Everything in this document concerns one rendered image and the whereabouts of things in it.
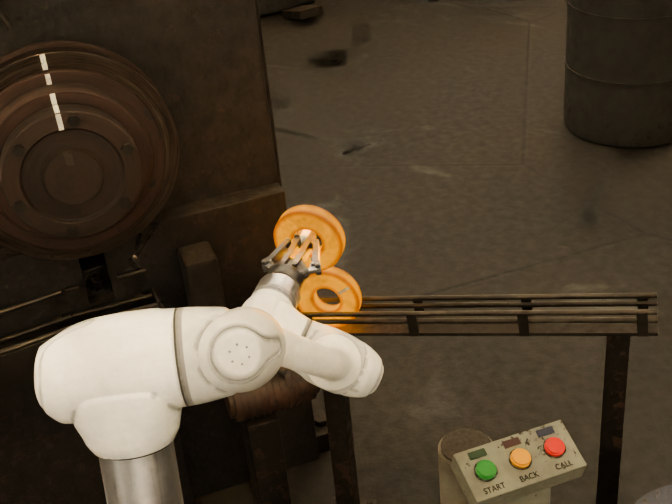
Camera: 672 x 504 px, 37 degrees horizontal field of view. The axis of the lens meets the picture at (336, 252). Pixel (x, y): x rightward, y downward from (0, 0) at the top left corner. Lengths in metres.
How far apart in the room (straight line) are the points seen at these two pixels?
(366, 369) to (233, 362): 0.64
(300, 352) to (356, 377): 0.24
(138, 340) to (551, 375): 2.07
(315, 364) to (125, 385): 0.46
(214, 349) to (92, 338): 0.16
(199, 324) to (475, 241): 2.65
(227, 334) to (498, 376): 2.01
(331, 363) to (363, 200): 2.52
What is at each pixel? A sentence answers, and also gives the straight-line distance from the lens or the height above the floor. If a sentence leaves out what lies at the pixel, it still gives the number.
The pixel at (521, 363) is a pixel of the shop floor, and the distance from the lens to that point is 3.25.
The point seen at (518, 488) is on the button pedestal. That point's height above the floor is 0.58.
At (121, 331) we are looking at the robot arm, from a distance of 1.32.
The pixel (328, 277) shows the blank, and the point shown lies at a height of 0.77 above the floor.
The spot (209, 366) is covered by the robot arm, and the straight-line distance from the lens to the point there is 1.27.
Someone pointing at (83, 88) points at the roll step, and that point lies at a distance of 2.11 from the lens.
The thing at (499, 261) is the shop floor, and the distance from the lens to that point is 3.75.
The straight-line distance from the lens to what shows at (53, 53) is 2.11.
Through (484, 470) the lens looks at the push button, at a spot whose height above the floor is 0.61.
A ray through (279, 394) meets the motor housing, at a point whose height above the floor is 0.48.
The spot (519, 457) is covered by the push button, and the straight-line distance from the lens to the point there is 2.03.
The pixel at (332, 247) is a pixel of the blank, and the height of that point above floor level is 0.90.
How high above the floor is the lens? 1.99
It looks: 31 degrees down
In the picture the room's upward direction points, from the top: 6 degrees counter-clockwise
